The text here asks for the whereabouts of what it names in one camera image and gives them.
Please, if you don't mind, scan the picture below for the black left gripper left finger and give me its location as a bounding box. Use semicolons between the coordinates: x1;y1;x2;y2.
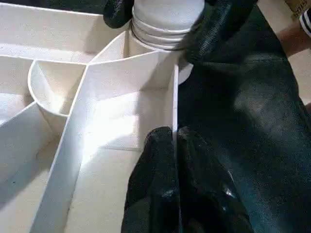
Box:
121;127;178;233

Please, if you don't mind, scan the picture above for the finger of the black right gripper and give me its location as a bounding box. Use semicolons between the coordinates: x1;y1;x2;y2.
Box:
179;0;258;65
103;0;135;29

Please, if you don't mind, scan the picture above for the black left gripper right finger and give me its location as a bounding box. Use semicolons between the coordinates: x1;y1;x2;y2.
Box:
177;126;254;233

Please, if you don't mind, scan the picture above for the white plastic table leg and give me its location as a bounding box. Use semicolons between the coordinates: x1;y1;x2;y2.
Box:
127;0;206;51

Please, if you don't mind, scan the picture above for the white upturned plastic table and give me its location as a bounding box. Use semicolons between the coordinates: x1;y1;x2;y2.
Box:
0;2;195;233

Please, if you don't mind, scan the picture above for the black work mat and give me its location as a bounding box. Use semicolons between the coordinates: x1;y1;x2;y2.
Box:
0;0;311;233

